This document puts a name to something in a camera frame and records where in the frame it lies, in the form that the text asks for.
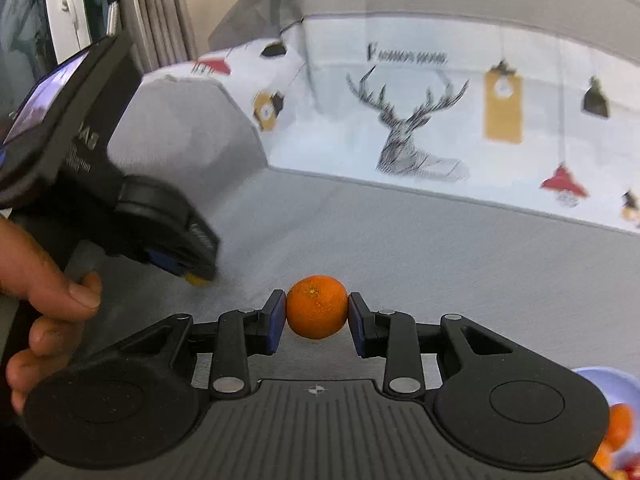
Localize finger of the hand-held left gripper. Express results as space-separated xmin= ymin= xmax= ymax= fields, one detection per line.
xmin=144 ymin=205 xmax=222 ymax=283

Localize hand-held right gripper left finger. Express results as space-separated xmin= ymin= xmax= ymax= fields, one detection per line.
xmin=112 ymin=289 xmax=288 ymax=402

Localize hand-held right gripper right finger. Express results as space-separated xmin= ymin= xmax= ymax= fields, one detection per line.
xmin=347 ymin=292 xmax=516 ymax=396

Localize blue plate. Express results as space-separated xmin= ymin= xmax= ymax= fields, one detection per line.
xmin=570 ymin=366 xmax=640 ymax=480

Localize small orange mandarin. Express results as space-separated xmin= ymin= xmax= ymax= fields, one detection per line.
xmin=592 ymin=439 xmax=615 ymax=472

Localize pale orange mandarin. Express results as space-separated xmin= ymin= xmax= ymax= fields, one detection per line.
xmin=606 ymin=402 xmax=636 ymax=452

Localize person's left hand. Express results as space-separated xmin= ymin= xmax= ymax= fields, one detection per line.
xmin=0 ymin=217 xmax=104 ymax=417

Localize grey printed bed sheet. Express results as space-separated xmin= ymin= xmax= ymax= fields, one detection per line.
xmin=65 ymin=0 xmax=640 ymax=411

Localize grey curtain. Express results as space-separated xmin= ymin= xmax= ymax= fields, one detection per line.
xmin=117 ymin=0 xmax=198 ymax=75

